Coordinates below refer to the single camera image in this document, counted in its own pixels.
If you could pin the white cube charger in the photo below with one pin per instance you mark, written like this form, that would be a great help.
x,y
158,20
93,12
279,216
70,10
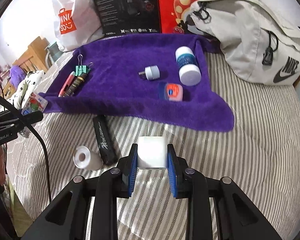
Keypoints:
x,y
152,153

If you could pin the orange blue vaseline tin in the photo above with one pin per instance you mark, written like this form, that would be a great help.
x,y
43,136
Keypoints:
x,y
170,91

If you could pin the black rectangular case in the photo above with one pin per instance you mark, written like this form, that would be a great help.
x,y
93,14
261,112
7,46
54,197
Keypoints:
x,y
104,141

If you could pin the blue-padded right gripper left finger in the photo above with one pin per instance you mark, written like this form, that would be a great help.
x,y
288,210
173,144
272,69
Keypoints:
x,y
128,171

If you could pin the purple fleece towel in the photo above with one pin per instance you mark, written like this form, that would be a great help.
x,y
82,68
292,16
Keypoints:
x,y
113,86

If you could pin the grey Nike waist bag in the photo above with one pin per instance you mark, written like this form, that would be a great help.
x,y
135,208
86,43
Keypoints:
x,y
258,44

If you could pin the striped mattress cover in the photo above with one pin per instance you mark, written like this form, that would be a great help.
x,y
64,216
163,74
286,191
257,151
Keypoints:
x,y
261,154

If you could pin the green binder clip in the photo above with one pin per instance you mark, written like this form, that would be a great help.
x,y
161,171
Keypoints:
x,y
81,68

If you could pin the clear plastic candy pack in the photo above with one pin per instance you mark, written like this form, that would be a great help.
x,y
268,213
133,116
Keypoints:
x,y
34,103

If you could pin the black Hecate product box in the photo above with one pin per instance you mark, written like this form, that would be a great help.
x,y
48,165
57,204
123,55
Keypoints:
x,y
122,17

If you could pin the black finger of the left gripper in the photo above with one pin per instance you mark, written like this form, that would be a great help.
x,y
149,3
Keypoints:
x,y
29,119

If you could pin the blue white deodorant stick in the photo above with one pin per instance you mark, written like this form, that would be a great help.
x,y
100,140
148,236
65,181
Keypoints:
x,y
189,72

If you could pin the white Miniso plastic bag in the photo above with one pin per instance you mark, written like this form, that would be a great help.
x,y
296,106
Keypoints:
x,y
76,23

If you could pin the white tape roll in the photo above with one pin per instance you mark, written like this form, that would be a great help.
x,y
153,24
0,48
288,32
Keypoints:
x,y
86,159

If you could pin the small white plug adapter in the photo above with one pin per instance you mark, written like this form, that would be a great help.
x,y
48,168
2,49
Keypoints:
x,y
150,73

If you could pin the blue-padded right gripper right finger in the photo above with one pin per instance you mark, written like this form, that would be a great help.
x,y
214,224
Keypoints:
x,y
176,166

